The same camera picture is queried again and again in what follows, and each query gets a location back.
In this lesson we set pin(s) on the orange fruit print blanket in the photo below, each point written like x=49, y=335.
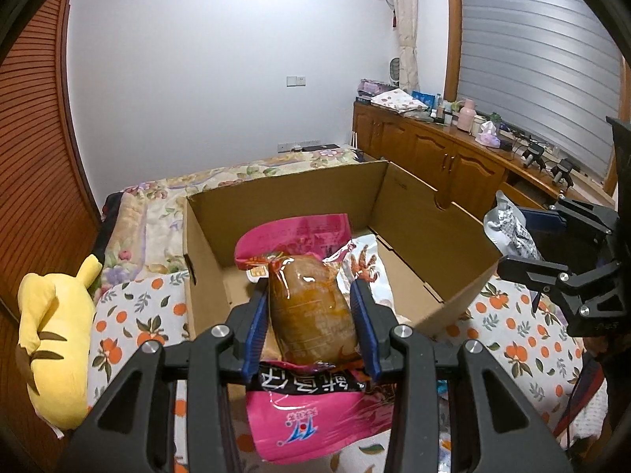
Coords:
x=128, y=315

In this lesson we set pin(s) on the yellow plush toy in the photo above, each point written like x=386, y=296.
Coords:
x=54, y=345

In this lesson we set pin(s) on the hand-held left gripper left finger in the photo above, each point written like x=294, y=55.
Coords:
x=256, y=335

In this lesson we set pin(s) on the wooden louvered wardrobe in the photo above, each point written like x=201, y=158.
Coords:
x=44, y=133

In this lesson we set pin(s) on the grey window blind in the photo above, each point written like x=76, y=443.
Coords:
x=532, y=59

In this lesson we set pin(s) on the dark clothing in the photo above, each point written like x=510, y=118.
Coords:
x=109, y=221

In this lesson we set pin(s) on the pink bottle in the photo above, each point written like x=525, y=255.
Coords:
x=467, y=116

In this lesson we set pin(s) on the folded floral cloth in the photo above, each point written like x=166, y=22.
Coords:
x=399, y=99

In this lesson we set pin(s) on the white wall socket strip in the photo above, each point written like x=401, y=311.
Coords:
x=291, y=147

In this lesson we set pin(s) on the pink tissue box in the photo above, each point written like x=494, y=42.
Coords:
x=488, y=135

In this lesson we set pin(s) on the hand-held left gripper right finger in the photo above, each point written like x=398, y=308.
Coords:
x=365, y=330

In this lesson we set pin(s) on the purple box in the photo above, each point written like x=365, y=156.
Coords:
x=374, y=87

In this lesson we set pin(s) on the small white fan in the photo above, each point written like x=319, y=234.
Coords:
x=395, y=71

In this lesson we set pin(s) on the beige patterned curtain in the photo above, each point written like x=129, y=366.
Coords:
x=406, y=19

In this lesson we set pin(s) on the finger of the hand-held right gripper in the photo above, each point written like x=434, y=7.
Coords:
x=542, y=219
x=527, y=268

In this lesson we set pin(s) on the blue box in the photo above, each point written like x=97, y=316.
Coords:
x=422, y=98

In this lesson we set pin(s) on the floral quilt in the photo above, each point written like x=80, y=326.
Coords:
x=162, y=217

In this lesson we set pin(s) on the clear brown meat packet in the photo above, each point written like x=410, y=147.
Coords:
x=310, y=310

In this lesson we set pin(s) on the chicken feet snack packet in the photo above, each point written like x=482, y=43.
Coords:
x=365, y=261

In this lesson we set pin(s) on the white wall switch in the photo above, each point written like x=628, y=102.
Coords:
x=296, y=80

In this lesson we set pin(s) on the wooden sideboard cabinet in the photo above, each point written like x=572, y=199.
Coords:
x=429, y=148

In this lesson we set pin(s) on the brown cardboard box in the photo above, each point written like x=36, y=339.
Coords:
x=429, y=236

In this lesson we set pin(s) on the grey printed snack packet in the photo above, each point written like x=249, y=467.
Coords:
x=512, y=231

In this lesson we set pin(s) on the small black stand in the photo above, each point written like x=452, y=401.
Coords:
x=533, y=153
x=562, y=172

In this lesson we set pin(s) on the pink snack packet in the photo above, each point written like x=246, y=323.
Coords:
x=296, y=236

